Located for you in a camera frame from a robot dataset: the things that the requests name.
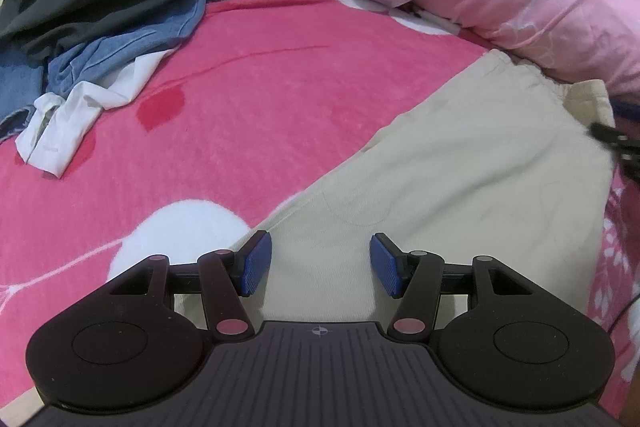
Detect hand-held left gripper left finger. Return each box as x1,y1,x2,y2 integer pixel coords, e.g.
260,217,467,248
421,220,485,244
107,231,274,343

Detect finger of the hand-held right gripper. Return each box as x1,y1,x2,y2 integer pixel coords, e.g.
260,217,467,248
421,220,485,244
590,121,640,181

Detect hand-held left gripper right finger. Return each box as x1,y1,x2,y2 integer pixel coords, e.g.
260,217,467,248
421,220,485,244
369,233,539,343

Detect beige pants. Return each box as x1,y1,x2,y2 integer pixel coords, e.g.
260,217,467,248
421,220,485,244
175,49,617,324

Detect pink floral bed sheet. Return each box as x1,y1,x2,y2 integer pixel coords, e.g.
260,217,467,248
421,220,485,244
0,0,640,427

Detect white shirt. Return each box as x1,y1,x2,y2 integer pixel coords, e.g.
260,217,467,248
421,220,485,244
15,48,179,180

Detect blue jeans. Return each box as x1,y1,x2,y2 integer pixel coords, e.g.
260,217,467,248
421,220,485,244
0,0,207,144

